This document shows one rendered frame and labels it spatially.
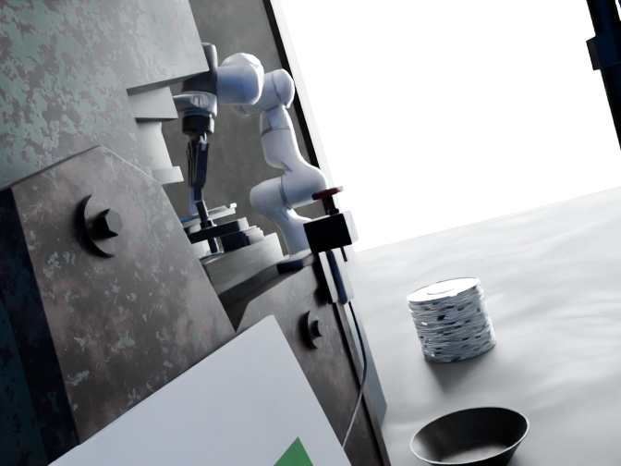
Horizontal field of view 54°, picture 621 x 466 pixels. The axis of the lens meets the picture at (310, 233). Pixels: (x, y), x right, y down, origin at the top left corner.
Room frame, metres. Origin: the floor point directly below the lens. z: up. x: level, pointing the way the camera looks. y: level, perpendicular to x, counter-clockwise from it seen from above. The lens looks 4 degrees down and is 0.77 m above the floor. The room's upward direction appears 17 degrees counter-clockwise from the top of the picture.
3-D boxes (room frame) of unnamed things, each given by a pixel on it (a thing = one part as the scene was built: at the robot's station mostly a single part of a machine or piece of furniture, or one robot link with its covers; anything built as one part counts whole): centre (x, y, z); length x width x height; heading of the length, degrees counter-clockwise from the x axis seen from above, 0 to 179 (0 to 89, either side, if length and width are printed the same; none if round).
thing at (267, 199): (1.94, 0.07, 0.71); 0.18 x 0.11 x 0.25; 75
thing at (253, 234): (1.15, 0.18, 0.76); 0.17 x 0.06 x 0.10; 68
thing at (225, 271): (1.21, 0.33, 0.68); 0.45 x 0.30 x 0.06; 68
